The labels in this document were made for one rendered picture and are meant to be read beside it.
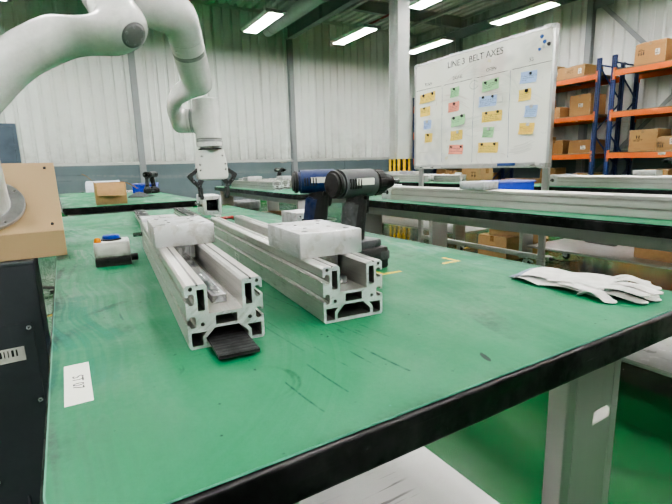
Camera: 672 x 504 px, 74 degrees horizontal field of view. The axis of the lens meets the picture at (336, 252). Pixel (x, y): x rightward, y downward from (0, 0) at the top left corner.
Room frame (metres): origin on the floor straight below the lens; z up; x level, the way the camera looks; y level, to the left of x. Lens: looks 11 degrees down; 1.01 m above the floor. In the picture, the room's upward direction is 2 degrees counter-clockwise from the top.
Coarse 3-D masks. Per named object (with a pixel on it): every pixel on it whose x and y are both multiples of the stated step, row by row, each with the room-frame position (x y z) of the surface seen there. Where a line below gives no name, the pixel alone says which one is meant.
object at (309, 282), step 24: (240, 216) 1.35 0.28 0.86; (216, 240) 1.29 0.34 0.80; (240, 240) 1.04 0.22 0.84; (264, 240) 0.88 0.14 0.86; (264, 264) 0.91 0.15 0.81; (288, 264) 0.76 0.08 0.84; (312, 264) 0.66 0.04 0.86; (360, 264) 0.67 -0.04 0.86; (288, 288) 0.76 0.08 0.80; (312, 288) 0.66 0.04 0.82; (336, 288) 0.64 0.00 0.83; (360, 288) 0.65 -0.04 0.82; (312, 312) 0.66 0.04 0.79; (336, 312) 0.64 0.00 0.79; (360, 312) 0.66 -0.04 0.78
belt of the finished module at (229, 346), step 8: (216, 328) 0.60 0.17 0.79; (224, 328) 0.59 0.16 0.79; (232, 328) 0.59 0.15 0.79; (240, 328) 0.59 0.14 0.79; (208, 336) 0.57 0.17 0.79; (216, 336) 0.56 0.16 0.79; (224, 336) 0.56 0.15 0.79; (232, 336) 0.56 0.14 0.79; (240, 336) 0.56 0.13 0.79; (248, 336) 0.56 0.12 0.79; (216, 344) 0.54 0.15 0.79; (224, 344) 0.54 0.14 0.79; (232, 344) 0.54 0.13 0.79; (240, 344) 0.53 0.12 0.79; (248, 344) 0.53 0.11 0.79; (256, 344) 0.53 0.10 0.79; (216, 352) 0.51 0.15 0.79; (224, 352) 0.51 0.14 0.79; (232, 352) 0.51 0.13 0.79; (240, 352) 0.51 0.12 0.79; (248, 352) 0.52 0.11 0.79
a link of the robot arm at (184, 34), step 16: (144, 0) 1.19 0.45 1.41; (160, 0) 1.19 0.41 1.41; (176, 0) 1.21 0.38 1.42; (144, 16) 1.21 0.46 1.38; (160, 16) 1.20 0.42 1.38; (176, 16) 1.21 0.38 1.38; (192, 16) 1.24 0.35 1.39; (176, 32) 1.24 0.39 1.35; (192, 32) 1.26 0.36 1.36; (176, 48) 1.28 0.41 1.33; (192, 48) 1.29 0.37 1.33
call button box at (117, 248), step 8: (104, 240) 1.09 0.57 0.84; (112, 240) 1.10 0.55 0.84; (120, 240) 1.10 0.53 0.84; (128, 240) 1.10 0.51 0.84; (96, 248) 1.07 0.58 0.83; (104, 248) 1.07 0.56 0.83; (112, 248) 1.08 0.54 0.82; (120, 248) 1.09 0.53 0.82; (128, 248) 1.10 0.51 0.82; (96, 256) 1.07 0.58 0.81; (104, 256) 1.07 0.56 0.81; (112, 256) 1.08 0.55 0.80; (120, 256) 1.09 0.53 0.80; (128, 256) 1.10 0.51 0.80; (136, 256) 1.13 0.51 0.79; (96, 264) 1.06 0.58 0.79; (104, 264) 1.07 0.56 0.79; (112, 264) 1.08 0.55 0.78; (120, 264) 1.09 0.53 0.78
